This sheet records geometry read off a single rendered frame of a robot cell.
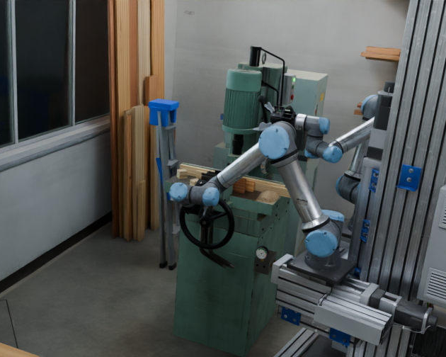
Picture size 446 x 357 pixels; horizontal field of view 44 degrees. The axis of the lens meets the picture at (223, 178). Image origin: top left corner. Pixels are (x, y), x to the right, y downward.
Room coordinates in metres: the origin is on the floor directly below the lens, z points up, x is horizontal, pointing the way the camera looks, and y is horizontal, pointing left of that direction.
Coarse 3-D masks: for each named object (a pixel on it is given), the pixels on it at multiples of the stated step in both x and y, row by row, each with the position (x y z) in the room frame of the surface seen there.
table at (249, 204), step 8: (176, 176) 2.85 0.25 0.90; (192, 176) 2.88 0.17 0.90; (168, 184) 2.75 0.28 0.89; (168, 192) 2.74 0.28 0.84; (232, 192) 2.68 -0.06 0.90; (248, 192) 2.70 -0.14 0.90; (256, 192) 2.71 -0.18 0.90; (232, 200) 2.62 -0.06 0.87; (240, 200) 2.60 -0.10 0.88; (248, 200) 2.59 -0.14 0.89; (256, 200) 2.58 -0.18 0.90; (280, 200) 2.67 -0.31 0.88; (208, 208) 2.56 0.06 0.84; (216, 208) 2.55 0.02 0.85; (240, 208) 2.60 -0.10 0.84; (248, 208) 2.59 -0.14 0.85; (256, 208) 2.57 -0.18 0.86; (264, 208) 2.56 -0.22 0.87; (272, 208) 2.54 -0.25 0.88
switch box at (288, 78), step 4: (280, 76) 3.01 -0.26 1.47; (284, 76) 3.00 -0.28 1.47; (288, 76) 2.99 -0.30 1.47; (292, 76) 3.01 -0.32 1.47; (280, 80) 3.01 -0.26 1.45; (284, 80) 3.00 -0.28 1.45; (288, 80) 2.99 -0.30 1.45; (292, 80) 3.02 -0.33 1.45; (280, 84) 3.00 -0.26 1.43; (284, 84) 3.00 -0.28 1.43; (288, 84) 2.99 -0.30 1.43; (292, 84) 3.03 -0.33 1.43; (280, 88) 3.00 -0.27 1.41; (284, 88) 3.00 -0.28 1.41; (288, 88) 2.99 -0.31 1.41; (280, 92) 3.00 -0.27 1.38; (284, 92) 3.00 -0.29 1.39; (288, 92) 2.99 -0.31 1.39; (292, 92) 3.05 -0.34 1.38; (280, 96) 3.00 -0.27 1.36; (284, 96) 3.00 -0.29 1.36; (288, 96) 2.99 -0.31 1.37; (284, 100) 2.99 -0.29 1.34; (288, 100) 2.99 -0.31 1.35; (292, 100) 3.07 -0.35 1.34; (284, 104) 2.99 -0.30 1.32; (288, 104) 3.00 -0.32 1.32
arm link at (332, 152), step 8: (368, 120) 2.51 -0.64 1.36; (360, 128) 2.47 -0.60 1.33; (368, 128) 2.47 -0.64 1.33; (344, 136) 2.44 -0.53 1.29; (352, 136) 2.44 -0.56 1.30; (360, 136) 2.45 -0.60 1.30; (368, 136) 2.46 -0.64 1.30; (320, 144) 2.44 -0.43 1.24; (328, 144) 2.41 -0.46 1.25; (336, 144) 2.41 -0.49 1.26; (344, 144) 2.41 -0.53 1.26; (352, 144) 2.43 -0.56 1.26; (320, 152) 2.42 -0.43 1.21; (328, 152) 2.37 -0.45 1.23; (336, 152) 2.37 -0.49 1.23; (344, 152) 2.42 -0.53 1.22; (328, 160) 2.37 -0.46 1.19; (336, 160) 2.37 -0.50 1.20
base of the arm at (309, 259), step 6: (336, 252) 2.07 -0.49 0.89; (306, 258) 2.09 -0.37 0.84; (312, 258) 2.06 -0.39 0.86; (318, 258) 2.05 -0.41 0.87; (324, 258) 2.04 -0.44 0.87; (330, 258) 2.05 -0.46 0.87; (336, 258) 2.06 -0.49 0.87; (312, 264) 2.05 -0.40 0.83; (318, 264) 2.04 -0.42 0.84; (324, 264) 2.04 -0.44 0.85; (330, 264) 2.05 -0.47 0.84; (336, 264) 2.05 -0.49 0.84; (324, 270) 2.03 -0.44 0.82; (330, 270) 2.04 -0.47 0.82; (336, 270) 2.05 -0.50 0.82
